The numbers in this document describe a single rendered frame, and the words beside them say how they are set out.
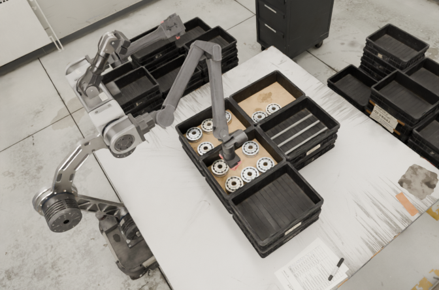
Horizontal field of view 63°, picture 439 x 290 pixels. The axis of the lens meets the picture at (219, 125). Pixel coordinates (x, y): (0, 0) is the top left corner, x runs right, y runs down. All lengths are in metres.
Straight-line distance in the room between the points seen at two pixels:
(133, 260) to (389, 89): 2.25
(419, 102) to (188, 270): 2.03
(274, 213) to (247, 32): 2.71
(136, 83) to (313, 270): 2.07
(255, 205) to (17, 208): 2.23
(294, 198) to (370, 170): 0.54
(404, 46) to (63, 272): 3.27
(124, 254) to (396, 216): 1.74
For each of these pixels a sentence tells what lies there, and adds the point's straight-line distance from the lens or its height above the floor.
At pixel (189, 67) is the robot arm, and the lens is 1.62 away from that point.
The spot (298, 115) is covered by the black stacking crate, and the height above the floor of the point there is 0.83.
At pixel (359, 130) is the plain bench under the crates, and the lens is 2.48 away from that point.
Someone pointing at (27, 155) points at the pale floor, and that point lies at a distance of 3.85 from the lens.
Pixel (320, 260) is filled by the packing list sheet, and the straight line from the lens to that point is 2.04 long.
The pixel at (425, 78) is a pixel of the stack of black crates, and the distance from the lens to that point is 3.40.
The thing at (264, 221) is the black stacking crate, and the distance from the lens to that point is 1.96.
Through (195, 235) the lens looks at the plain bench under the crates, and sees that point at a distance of 2.10.
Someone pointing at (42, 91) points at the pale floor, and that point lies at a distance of 4.37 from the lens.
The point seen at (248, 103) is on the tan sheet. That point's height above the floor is 0.83.
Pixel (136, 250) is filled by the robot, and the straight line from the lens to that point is 2.67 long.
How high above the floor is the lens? 2.64
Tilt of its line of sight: 52 degrees down
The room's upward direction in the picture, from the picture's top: 10 degrees counter-clockwise
